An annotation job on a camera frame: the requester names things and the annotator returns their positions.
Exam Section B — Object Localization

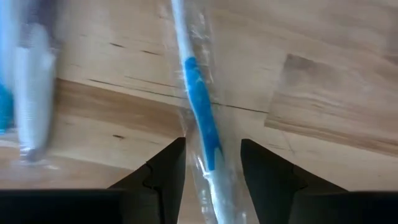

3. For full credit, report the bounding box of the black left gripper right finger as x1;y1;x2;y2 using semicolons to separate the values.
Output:
241;139;348;224

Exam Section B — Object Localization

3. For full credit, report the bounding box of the green toothbrush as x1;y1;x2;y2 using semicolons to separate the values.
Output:
14;21;58;164

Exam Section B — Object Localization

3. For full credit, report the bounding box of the blue toothbrush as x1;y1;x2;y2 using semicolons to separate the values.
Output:
170;0;259;224
0;0;19;134

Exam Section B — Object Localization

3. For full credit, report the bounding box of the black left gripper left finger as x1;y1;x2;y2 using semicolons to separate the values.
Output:
107;137;187;224

